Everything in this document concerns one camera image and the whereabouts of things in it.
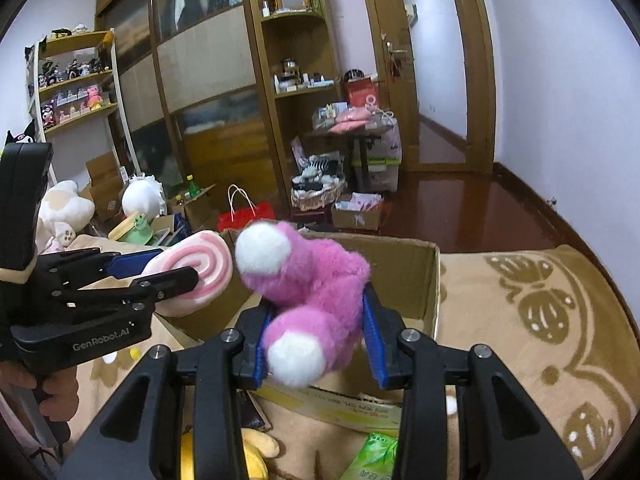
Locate wicker basket with lace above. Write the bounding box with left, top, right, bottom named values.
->
left=291, top=152, right=348, bottom=212

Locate white cat plush toy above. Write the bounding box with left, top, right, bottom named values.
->
left=36, top=180, right=96, bottom=253

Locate red paper bag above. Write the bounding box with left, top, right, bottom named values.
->
left=217, top=184, right=277, bottom=234

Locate wooden corner shelf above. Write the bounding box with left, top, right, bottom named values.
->
left=245, top=0, right=351, bottom=211

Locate black and white plush figure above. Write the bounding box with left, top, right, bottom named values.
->
left=5, top=119, right=40, bottom=147

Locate green tissue packet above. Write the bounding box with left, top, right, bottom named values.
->
left=340, top=432, right=401, bottom=480

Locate beige butterfly blanket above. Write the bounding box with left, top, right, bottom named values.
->
left=65, top=235, right=632, bottom=480

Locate small cardboard box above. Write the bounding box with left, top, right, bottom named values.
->
left=331, top=192, right=386, bottom=232

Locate person's left hand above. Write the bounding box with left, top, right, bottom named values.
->
left=0, top=360, right=81, bottom=423

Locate wooden door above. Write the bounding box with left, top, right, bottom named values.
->
left=356, top=0, right=497, bottom=175

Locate wooden wardrobe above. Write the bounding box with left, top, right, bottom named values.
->
left=95, top=0, right=281, bottom=211

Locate small round side table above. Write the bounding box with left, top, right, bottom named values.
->
left=304, top=122, right=396, bottom=193

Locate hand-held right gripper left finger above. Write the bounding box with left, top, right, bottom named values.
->
left=59, top=304, right=277, bottom=480

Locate white plastic storage bin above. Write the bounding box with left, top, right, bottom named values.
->
left=352, top=117, right=402, bottom=193

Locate pink swirl lollipop plush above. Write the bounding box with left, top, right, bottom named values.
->
left=141, top=230, right=234, bottom=318

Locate yellow plush toy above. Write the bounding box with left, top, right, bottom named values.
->
left=180, top=427, right=281, bottom=480

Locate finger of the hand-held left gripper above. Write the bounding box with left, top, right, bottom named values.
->
left=97, top=248, right=166, bottom=281
left=127, top=266, right=200, bottom=306

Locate white round plush toy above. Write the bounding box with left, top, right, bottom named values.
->
left=121, top=172, right=167, bottom=218

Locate red gift box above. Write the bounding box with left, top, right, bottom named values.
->
left=346, top=77, right=381, bottom=108

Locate pink plush toy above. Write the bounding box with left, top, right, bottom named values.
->
left=235, top=220, right=372, bottom=389

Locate pink cloth bundle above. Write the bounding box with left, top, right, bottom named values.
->
left=327, top=107, right=373, bottom=134

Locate brown cardboard box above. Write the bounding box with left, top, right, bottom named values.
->
left=80, top=151, right=132, bottom=223

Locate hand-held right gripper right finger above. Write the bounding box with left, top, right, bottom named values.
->
left=363, top=287, right=585, bottom=480

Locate open cardboard box with bottles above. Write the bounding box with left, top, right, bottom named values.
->
left=167, top=175, right=218, bottom=231

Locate white ladder shelf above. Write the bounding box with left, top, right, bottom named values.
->
left=26, top=30, right=136, bottom=171

